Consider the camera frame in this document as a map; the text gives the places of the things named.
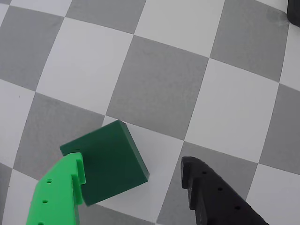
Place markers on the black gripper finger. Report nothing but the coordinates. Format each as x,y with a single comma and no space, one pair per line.
215,199

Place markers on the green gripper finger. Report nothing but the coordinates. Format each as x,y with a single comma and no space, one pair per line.
54,197

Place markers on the dark green cube dice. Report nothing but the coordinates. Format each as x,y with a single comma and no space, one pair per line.
112,164

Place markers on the grey white checkerboard mat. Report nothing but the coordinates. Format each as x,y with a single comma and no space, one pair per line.
164,77

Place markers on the black cross-shaped stand base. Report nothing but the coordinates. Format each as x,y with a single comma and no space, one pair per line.
294,11

